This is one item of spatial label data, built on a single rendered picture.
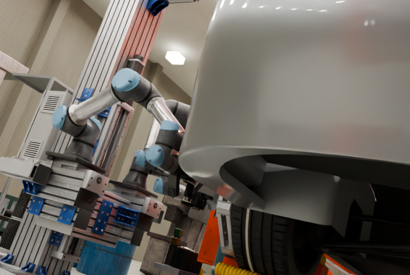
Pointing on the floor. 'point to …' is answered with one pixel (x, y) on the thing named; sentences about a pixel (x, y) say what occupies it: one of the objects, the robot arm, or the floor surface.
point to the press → (190, 230)
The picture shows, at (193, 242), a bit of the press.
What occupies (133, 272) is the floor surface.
